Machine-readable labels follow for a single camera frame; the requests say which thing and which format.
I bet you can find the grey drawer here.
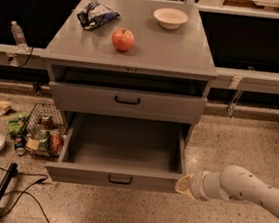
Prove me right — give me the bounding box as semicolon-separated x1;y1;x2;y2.
49;81;206;124
46;113;190;193

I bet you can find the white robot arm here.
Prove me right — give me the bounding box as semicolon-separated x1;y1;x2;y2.
175;165;279;219

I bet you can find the grey metal drawer cabinet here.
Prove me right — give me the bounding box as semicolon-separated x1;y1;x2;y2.
31;0;226;150

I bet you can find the red can in basket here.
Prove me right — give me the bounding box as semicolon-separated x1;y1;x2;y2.
51;132;64;155

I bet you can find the green can in basket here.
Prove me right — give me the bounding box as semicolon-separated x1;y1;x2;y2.
39;130;49;151

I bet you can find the red apple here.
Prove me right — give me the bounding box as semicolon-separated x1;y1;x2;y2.
111;28;135;52

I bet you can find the white paper bowl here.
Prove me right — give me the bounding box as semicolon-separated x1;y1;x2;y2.
153;8;188;30

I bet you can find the blue soda can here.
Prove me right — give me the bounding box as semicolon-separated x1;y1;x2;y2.
14;135;26;155

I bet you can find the green snack bag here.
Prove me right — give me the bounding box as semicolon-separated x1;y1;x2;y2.
6;112;29;137

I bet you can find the blue white chip bag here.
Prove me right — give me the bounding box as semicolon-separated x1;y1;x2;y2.
77;1;119;30

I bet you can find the clear plastic water bottle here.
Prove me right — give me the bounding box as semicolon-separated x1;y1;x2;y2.
11;21;29;52

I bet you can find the wire mesh basket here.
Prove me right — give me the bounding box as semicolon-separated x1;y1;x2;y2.
26;104;67;157

